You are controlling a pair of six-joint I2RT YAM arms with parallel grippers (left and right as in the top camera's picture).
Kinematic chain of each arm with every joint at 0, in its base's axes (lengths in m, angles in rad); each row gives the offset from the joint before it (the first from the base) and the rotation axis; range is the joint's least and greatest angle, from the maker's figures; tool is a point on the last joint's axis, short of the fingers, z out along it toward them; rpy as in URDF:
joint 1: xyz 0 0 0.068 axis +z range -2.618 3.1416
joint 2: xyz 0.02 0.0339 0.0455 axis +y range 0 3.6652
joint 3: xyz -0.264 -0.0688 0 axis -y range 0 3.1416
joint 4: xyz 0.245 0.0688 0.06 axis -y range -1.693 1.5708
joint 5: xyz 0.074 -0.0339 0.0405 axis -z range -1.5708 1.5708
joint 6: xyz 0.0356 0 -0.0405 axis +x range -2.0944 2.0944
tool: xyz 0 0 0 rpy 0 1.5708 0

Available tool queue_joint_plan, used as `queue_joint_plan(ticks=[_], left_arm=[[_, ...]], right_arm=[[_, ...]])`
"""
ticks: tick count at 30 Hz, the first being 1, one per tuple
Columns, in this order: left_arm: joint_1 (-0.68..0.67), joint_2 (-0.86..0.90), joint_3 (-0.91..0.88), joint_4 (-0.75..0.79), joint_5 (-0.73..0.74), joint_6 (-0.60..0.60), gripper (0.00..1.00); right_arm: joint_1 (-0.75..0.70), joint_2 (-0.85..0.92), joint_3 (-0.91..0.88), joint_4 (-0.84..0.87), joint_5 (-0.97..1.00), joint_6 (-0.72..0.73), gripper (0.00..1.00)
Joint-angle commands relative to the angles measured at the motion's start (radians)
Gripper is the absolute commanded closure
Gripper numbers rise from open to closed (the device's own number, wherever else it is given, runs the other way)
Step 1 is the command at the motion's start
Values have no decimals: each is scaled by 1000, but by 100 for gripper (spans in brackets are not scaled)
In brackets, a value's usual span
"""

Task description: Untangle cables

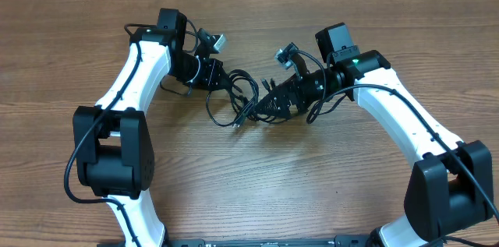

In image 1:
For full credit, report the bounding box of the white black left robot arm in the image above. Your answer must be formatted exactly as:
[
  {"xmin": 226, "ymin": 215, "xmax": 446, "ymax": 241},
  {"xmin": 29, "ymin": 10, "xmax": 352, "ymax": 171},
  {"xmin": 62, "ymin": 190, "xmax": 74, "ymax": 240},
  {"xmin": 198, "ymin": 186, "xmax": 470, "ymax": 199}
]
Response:
[{"xmin": 63, "ymin": 8, "xmax": 234, "ymax": 246}]

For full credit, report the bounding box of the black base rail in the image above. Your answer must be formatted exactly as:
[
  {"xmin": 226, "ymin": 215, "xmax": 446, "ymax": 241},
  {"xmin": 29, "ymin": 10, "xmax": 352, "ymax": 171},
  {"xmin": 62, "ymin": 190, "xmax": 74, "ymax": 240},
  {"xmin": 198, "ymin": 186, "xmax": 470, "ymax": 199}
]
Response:
[{"xmin": 162, "ymin": 235, "xmax": 382, "ymax": 247}]

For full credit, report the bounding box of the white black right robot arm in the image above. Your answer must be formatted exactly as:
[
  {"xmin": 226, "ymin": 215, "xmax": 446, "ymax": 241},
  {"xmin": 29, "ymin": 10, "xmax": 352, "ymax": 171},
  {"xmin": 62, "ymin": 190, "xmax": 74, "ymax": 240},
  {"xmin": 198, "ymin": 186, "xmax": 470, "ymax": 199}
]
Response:
[{"xmin": 255, "ymin": 23, "xmax": 498, "ymax": 246}]

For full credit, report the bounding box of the black USB cable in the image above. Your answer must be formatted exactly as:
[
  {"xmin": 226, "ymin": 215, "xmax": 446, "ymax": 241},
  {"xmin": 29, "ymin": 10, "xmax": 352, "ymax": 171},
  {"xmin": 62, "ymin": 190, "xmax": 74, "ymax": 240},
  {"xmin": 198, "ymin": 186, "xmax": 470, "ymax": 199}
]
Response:
[{"xmin": 204, "ymin": 68, "xmax": 297, "ymax": 129}]

